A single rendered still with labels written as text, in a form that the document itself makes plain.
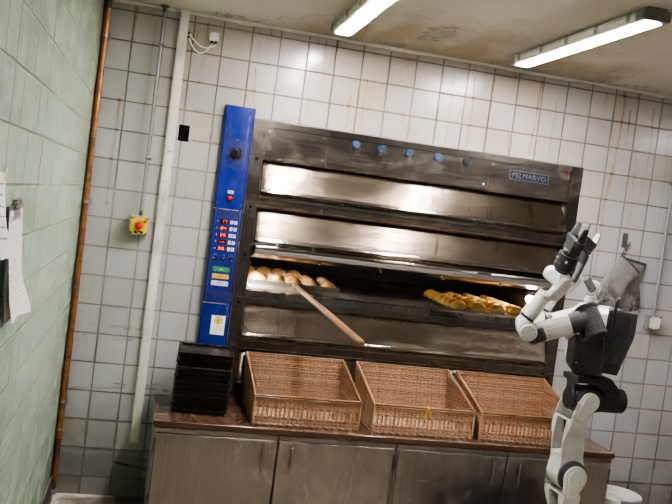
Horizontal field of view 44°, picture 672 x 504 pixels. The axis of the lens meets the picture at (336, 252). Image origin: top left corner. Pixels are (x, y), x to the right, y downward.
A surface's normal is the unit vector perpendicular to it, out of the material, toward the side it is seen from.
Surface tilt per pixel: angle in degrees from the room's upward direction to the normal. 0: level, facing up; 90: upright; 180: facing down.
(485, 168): 90
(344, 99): 90
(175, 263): 90
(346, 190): 70
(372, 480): 90
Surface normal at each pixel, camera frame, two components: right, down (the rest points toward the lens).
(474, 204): 0.20, -0.28
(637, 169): 0.21, 0.08
